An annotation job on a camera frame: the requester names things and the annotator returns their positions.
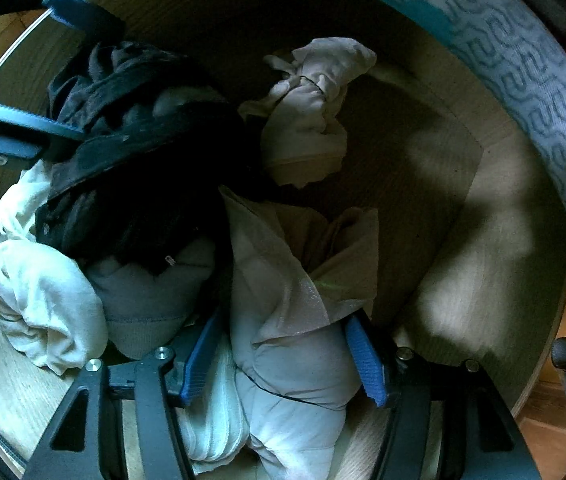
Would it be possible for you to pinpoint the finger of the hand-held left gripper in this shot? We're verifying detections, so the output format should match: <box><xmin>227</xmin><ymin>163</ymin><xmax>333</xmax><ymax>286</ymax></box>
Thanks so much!
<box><xmin>42</xmin><ymin>0</ymin><xmax>125</xmax><ymax>42</ymax></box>
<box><xmin>0</xmin><ymin>102</ymin><xmax>85</xmax><ymax>182</ymax></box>

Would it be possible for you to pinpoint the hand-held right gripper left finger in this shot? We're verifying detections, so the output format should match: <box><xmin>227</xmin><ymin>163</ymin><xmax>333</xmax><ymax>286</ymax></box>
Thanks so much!
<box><xmin>22</xmin><ymin>309</ymin><xmax>225</xmax><ymax>480</ymax></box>

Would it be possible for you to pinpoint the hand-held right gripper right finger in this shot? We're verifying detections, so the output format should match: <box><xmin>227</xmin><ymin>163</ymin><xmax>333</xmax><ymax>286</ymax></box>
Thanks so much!
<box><xmin>344</xmin><ymin>316</ymin><xmax>542</xmax><ymax>480</ymax></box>

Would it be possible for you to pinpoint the beige sock bundle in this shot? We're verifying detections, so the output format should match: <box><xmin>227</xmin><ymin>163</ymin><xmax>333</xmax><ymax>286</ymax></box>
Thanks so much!
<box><xmin>219</xmin><ymin>185</ymin><xmax>381</xmax><ymax>480</ymax></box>

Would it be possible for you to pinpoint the black fluffy sock bundle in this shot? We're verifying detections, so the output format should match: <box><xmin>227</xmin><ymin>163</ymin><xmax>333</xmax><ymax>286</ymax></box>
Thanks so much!
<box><xmin>34</xmin><ymin>41</ymin><xmax>246</xmax><ymax>273</ymax></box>

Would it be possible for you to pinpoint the wooden drawer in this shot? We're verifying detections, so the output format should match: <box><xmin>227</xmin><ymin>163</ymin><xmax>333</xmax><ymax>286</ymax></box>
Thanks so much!
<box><xmin>0</xmin><ymin>0</ymin><xmax>566</xmax><ymax>480</ymax></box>

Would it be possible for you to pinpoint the white ribbed sock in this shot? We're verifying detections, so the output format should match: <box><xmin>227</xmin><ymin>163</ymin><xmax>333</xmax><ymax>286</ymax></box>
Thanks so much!
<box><xmin>178</xmin><ymin>342</ymin><xmax>251</xmax><ymax>476</ymax></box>

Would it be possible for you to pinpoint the grey sock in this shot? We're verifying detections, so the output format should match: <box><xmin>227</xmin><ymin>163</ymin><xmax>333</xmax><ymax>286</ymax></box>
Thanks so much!
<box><xmin>84</xmin><ymin>237</ymin><xmax>216</xmax><ymax>361</ymax></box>

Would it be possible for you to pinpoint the white cotton sock bundle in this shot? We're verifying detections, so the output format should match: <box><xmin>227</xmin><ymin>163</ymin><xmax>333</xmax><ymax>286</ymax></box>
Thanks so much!
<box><xmin>0</xmin><ymin>160</ymin><xmax>110</xmax><ymax>377</ymax></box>

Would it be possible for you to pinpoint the white knotted sock bundle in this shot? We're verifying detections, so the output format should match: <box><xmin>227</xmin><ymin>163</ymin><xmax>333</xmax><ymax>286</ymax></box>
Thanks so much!
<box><xmin>238</xmin><ymin>36</ymin><xmax>379</xmax><ymax>189</ymax></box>

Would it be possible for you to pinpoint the blue checked cloth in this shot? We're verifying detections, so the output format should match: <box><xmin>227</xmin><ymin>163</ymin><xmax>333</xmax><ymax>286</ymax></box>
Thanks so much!
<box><xmin>283</xmin><ymin>0</ymin><xmax>566</xmax><ymax>418</ymax></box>

